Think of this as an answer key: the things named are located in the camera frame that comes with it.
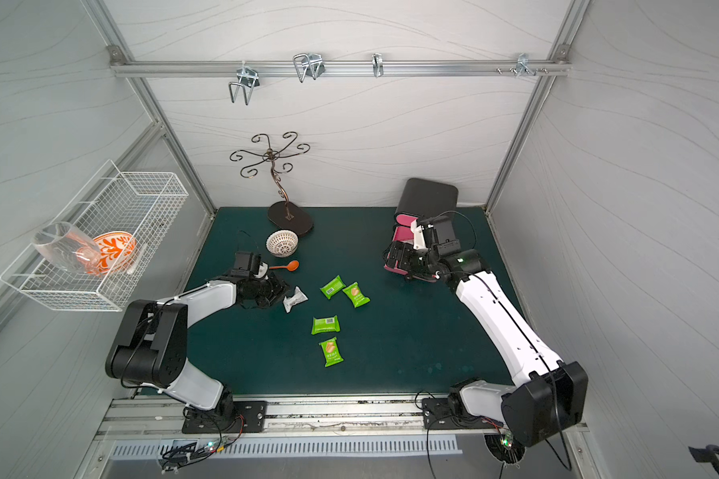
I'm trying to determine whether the white cookie pack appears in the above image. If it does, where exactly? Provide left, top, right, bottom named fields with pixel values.
left=283, top=287, right=308, bottom=313

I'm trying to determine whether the black pink drawer cabinet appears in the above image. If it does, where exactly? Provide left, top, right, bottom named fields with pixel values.
left=383, top=176, right=461, bottom=277

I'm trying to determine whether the green cookie pack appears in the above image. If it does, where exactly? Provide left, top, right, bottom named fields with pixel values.
left=319, top=337, right=344, bottom=367
left=320, top=275, right=346, bottom=299
left=343, top=281, right=371, bottom=309

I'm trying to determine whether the green cookie pack barcode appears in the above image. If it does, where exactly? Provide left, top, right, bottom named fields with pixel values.
left=311, top=315, right=341, bottom=335

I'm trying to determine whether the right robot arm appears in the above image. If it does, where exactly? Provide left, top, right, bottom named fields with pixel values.
left=385, top=212, right=588, bottom=447

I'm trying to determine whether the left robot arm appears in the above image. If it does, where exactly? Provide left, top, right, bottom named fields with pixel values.
left=105, top=251, right=290, bottom=411

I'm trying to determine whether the orange spoon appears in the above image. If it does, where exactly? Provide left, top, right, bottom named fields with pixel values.
left=269, top=261, right=300, bottom=273

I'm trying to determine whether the white patterned small bowl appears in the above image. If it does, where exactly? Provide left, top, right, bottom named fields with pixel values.
left=266, top=230, right=299, bottom=257

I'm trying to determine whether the brown metal hook stand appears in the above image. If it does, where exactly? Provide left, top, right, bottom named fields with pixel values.
left=229, top=131, right=314, bottom=238

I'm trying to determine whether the green mat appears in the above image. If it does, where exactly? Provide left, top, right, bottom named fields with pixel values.
left=188, top=207, right=510, bottom=395

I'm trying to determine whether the green cookie pack bottom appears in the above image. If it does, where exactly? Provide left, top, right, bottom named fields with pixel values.
left=319, top=337, right=344, bottom=367

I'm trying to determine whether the orange patterned bowl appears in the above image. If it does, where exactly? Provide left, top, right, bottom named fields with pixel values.
left=86, top=231, right=138, bottom=275

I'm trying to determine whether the clear glass cup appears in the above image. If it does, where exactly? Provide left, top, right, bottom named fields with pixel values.
left=31, top=222, right=102, bottom=275

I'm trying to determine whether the metal hook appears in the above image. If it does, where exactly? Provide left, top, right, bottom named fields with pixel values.
left=293, top=53, right=326, bottom=83
left=228, top=64, right=261, bottom=106
left=371, top=53, right=383, bottom=78
left=495, top=54, right=547, bottom=78

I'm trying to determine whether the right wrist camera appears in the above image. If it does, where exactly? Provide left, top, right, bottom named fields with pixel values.
left=409, top=220, right=427, bottom=251

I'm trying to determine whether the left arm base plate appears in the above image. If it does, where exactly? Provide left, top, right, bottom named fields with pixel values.
left=181, top=400, right=269, bottom=434

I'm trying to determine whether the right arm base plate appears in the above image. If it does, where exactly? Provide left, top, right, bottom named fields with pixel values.
left=419, top=397, right=504, bottom=432

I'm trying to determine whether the white wire basket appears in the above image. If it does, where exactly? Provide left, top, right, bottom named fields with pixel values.
left=0, top=161, right=188, bottom=311

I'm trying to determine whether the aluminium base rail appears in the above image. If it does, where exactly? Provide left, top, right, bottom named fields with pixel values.
left=95, top=391, right=589, bottom=441

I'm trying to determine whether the white vented cable duct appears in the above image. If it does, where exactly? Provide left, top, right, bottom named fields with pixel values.
left=110, top=434, right=463, bottom=461

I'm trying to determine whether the aluminium top rail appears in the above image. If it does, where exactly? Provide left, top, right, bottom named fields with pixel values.
left=111, top=57, right=572, bottom=79

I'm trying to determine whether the black cable bottom right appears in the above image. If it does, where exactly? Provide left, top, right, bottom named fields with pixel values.
left=687, top=444, right=719, bottom=479

